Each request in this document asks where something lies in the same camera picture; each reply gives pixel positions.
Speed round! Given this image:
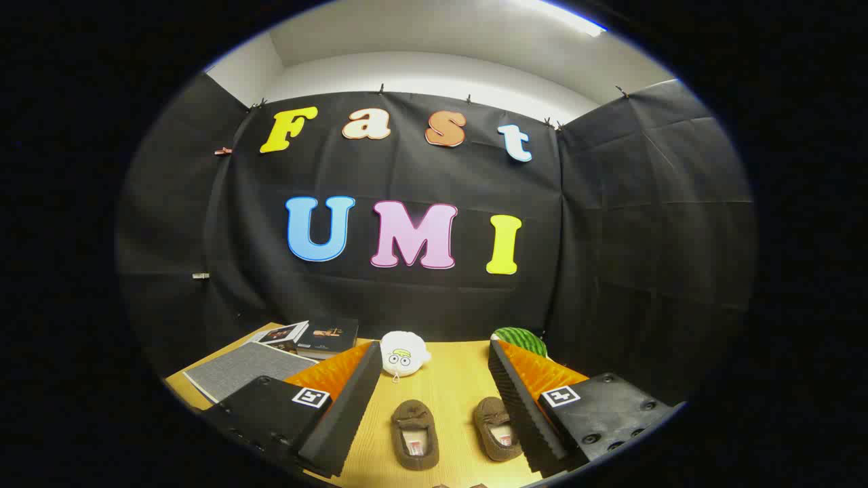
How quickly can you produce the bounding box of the black hardcover book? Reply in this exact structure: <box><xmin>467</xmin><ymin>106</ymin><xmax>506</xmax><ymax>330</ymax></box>
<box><xmin>296</xmin><ymin>317</ymin><xmax>360</xmax><ymax>360</ymax></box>

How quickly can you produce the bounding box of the grey fabric storage box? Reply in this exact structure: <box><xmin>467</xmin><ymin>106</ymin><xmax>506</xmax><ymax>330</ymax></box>
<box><xmin>183</xmin><ymin>341</ymin><xmax>319</xmax><ymax>405</ymax></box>

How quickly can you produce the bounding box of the brown fuzzy shoe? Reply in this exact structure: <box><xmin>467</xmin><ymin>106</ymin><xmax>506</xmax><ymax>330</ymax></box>
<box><xmin>391</xmin><ymin>399</ymin><xmax>440</xmax><ymax>471</ymax></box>
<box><xmin>473</xmin><ymin>396</ymin><xmax>523</xmax><ymax>463</ymax></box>

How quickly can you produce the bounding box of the watermelon slice plush toy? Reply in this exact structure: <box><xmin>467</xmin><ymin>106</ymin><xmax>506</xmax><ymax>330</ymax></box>
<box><xmin>491</xmin><ymin>327</ymin><xmax>549</xmax><ymax>359</ymax></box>

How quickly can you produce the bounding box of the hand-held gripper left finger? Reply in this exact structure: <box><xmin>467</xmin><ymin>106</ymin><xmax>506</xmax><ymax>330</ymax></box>
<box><xmin>201</xmin><ymin>341</ymin><xmax>384</xmax><ymax>479</ymax></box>

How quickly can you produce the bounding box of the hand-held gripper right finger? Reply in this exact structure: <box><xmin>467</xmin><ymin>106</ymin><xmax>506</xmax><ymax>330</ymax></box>
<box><xmin>488</xmin><ymin>339</ymin><xmax>686</xmax><ymax>475</ymax></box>

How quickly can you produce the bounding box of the white plush toy with eyes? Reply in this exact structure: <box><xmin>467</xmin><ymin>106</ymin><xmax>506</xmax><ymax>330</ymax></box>
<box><xmin>380</xmin><ymin>331</ymin><xmax>432</xmax><ymax>382</ymax></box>

